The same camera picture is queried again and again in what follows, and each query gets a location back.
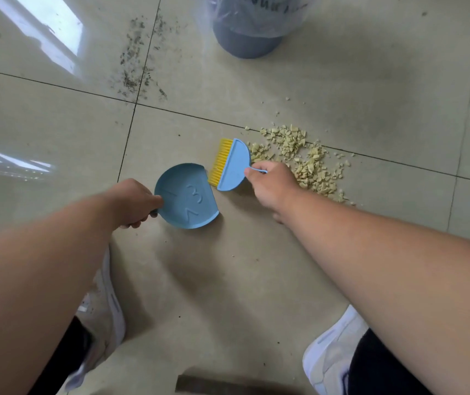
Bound person's left hand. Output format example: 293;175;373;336
102;178;164;230

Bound scattered dark dirt specks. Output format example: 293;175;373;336
109;8;182;101

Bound person's black trouser leg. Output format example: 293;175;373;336
28;316;94;395
348;328;433;395

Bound person's left white shoe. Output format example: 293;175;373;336
65;246;126;392

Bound person's right forearm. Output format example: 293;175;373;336
278;188;470;395

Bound person's right white shoe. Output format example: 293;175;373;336
303;305;370;395

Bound blue plastic dustpan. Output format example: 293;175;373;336
149;163;220;231

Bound person's left black trouser leg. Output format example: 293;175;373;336
28;316;94;395

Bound clear plastic bin liner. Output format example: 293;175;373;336
205;0;315;38

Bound person's left forearm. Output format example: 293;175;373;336
0;193;121;395

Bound person's right hand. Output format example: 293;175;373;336
245;161;306;224

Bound person's right black trouser leg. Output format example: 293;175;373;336
348;328;433;395

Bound pile of pale yellow crumbs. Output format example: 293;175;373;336
245;97;357;207

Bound person's white shoe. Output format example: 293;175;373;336
303;305;370;395
65;246;126;392

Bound blue-grey trash bin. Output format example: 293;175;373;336
211;0;284;60

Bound blue brush with yellow bristles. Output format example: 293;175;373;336
207;138;268;191

